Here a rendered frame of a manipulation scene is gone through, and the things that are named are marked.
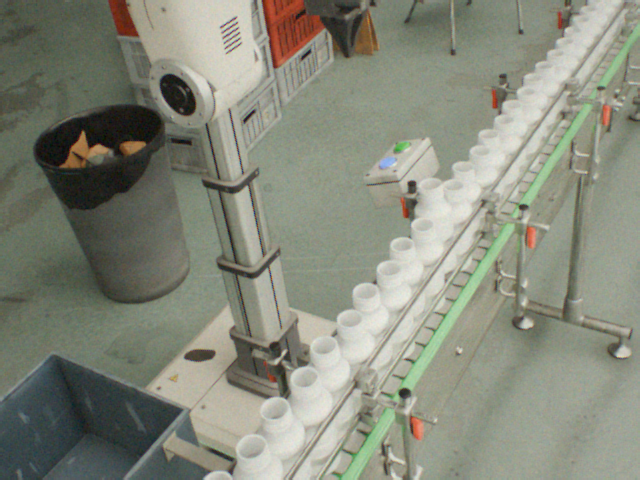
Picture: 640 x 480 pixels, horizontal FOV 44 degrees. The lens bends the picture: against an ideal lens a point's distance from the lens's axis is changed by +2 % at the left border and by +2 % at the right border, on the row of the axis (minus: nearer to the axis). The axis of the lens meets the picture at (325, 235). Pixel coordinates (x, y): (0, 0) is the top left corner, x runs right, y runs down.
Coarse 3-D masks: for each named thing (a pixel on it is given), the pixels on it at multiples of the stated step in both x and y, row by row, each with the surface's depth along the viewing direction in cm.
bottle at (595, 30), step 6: (588, 6) 179; (594, 6) 178; (582, 12) 177; (588, 12) 176; (594, 12) 176; (594, 18) 177; (594, 24) 178; (594, 30) 178; (600, 30) 179; (594, 36) 178; (594, 42) 179; (594, 54) 181; (594, 60) 182
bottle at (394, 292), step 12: (384, 264) 114; (396, 264) 113; (384, 276) 111; (396, 276) 111; (384, 288) 112; (396, 288) 112; (408, 288) 115; (384, 300) 113; (396, 300) 113; (408, 300) 114; (396, 312) 114; (408, 312) 115; (408, 324) 116; (396, 336) 116; (408, 336) 118; (396, 348) 118
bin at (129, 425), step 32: (32, 384) 136; (64, 384) 142; (96, 384) 136; (128, 384) 130; (0, 416) 131; (32, 416) 137; (64, 416) 144; (96, 416) 144; (128, 416) 137; (160, 416) 130; (0, 448) 133; (32, 448) 139; (64, 448) 146; (96, 448) 148; (128, 448) 145; (160, 448) 120; (192, 448) 120
